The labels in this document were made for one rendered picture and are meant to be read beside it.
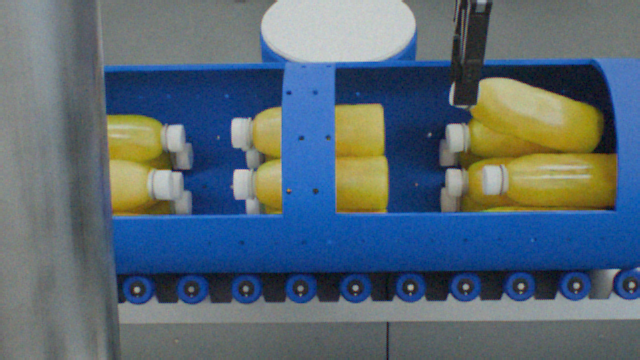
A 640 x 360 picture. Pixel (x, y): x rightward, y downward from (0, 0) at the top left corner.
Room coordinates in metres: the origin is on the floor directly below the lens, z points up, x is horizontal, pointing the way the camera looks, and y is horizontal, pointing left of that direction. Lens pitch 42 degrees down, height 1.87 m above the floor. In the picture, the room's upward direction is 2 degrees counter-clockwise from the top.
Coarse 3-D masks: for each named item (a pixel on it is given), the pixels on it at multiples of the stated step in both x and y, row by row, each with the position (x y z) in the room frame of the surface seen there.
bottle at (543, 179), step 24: (504, 168) 0.85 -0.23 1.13; (528, 168) 0.84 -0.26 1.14; (552, 168) 0.83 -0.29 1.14; (576, 168) 0.83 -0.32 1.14; (600, 168) 0.83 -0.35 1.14; (504, 192) 0.83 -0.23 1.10; (528, 192) 0.82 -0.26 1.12; (552, 192) 0.81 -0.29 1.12; (576, 192) 0.81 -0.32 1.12; (600, 192) 0.81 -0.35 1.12
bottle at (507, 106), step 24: (480, 96) 0.89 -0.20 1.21; (504, 96) 0.89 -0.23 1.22; (528, 96) 0.89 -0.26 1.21; (552, 96) 0.90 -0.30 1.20; (480, 120) 0.89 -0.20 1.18; (504, 120) 0.87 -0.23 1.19; (528, 120) 0.87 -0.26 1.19; (552, 120) 0.88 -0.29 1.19; (576, 120) 0.88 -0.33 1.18; (600, 120) 0.89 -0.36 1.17; (552, 144) 0.87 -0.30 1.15; (576, 144) 0.87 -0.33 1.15
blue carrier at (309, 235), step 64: (192, 64) 0.99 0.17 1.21; (256, 64) 0.99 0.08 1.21; (320, 64) 0.96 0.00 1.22; (384, 64) 0.98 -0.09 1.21; (448, 64) 0.97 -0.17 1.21; (512, 64) 0.97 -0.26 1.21; (576, 64) 0.97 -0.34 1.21; (192, 128) 1.05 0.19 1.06; (320, 128) 0.84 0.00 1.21; (384, 128) 1.04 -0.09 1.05; (192, 192) 0.99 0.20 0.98; (320, 192) 0.79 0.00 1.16; (128, 256) 0.78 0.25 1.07; (192, 256) 0.78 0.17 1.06; (256, 256) 0.77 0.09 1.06; (320, 256) 0.77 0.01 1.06; (384, 256) 0.77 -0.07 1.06; (448, 256) 0.77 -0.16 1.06; (512, 256) 0.76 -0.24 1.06; (576, 256) 0.76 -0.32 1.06
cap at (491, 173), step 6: (486, 168) 0.85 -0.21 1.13; (492, 168) 0.85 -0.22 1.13; (498, 168) 0.85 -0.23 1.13; (486, 174) 0.85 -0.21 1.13; (492, 174) 0.84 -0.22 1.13; (498, 174) 0.84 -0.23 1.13; (486, 180) 0.84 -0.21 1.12; (492, 180) 0.84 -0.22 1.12; (498, 180) 0.84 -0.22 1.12; (486, 186) 0.83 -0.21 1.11; (492, 186) 0.83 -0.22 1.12; (498, 186) 0.83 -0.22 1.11; (486, 192) 0.83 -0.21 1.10; (492, 192) 0.83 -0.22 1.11; (498, 192) 0.83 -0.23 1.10
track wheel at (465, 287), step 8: (456, 272) 0.81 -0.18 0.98; (464, 272) 0.81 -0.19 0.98; (472, 272) 0.81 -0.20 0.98; (456, 280) 0.80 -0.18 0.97; (464, 280) 0.80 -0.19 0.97; (472, 280) 0.80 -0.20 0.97; (480, 280) 0.80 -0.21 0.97; (456, 288) 0.79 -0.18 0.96; (464, 288) 0.79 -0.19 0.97; (472, 288) 0.79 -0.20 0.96; (480, 288) 0.79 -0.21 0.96; (456, 296) 0.79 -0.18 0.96; (464, 296) 0.79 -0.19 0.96; (472, 296) 0.79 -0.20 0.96
